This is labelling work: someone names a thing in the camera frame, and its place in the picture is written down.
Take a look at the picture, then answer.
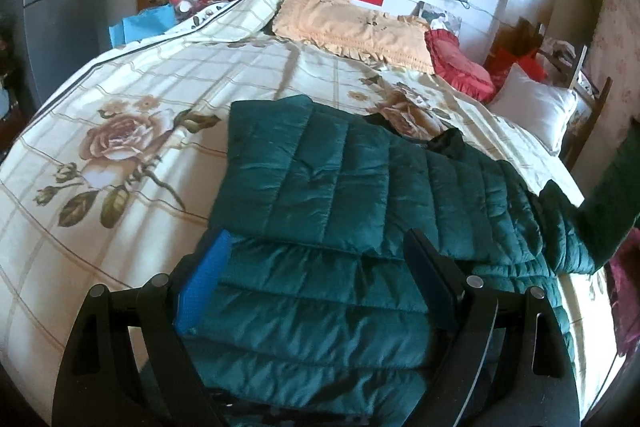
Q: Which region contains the dark green puffer jacket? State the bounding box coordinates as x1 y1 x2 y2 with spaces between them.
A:
174 94 640 427

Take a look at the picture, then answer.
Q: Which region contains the floral checked bed quilt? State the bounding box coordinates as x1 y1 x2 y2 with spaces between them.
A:
1 0 618 421

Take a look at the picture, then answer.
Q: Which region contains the wooden chair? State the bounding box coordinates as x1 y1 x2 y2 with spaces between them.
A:
514 18 614 170

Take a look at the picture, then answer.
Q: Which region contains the white pillow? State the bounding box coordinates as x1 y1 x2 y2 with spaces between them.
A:
488 64 578 156

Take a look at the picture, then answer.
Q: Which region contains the red ruffled cushion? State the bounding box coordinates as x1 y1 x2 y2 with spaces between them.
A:
425 29 497 103

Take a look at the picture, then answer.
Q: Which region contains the blue bag beside bed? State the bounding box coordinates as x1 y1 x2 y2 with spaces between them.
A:
108 4 176 48

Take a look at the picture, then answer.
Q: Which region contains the framed photo at headboard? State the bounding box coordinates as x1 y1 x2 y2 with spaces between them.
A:
412 1 462 36

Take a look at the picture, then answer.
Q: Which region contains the peach ruffled pillow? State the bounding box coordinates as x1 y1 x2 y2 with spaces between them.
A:
272 0 435 74

